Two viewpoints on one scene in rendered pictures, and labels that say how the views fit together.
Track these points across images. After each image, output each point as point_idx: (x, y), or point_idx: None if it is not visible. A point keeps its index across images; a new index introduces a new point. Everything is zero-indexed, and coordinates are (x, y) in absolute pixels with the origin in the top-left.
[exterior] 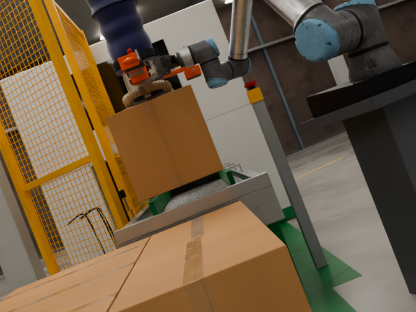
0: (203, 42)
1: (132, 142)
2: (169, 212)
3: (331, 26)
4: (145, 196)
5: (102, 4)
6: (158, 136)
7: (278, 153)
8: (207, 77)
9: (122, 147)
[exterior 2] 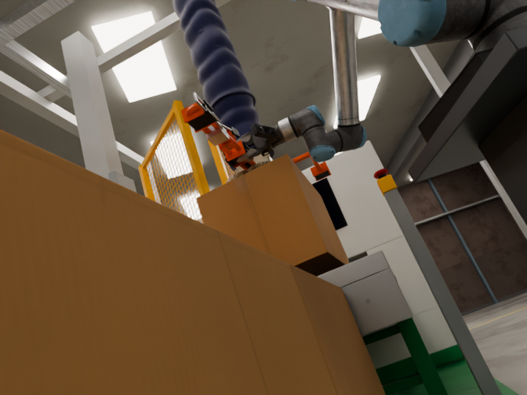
0: (304, 109)
1: (222, 222)
2: None
3: None
4: None
5: (216, 99)
6: (250, 215)
7: (419, 250)
8: (310, 146)
9: None
